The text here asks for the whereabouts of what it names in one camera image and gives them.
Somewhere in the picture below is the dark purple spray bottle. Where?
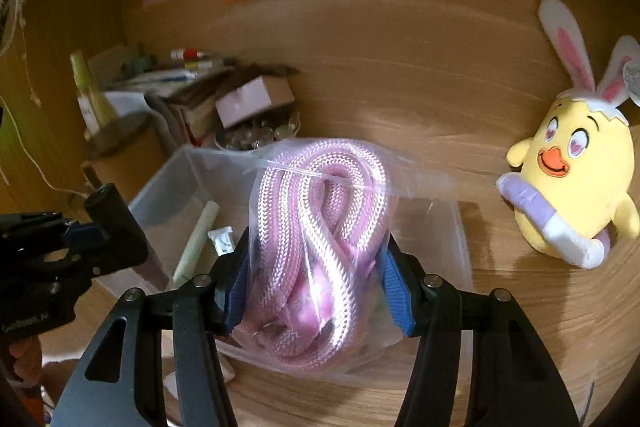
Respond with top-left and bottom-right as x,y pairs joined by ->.
85,183 -> 170,291

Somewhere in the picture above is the pale green long tube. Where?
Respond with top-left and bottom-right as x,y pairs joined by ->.
172,200 -> 220,288

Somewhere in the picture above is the white ointment tube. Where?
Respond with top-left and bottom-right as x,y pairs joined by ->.
207,225 -> 235,257

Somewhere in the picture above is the pink rope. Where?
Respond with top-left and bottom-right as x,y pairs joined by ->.
232,136 -> 452,375

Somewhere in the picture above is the person left hand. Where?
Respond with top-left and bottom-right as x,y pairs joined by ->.
9,337 -> 42,387

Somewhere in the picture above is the brown mug with lid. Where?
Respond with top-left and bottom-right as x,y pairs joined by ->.
80,112 -> 168,202

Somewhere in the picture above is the clear plastic storage box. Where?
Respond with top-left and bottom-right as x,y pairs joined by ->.
94,143 -> 474,390

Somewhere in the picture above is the green spray bottle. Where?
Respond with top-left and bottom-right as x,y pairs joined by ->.
70,51 -> 117,136

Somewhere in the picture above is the yellow chick plush toy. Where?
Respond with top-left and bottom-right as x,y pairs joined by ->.
496,0 -> 639,270

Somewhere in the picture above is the stack of books papers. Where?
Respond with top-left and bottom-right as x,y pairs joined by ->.
104,56 -> 297,145

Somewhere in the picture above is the bowl of candies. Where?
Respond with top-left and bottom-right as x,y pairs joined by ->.
213,109 -> 302,152

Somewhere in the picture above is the red white marker pen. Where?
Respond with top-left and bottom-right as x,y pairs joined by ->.
170,48 -> 214,62

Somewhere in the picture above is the small white pink box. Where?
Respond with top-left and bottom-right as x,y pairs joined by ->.
216,76 -> 295,128

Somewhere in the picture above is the white charging cable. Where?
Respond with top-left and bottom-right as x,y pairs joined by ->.
0,0 -> 91,200

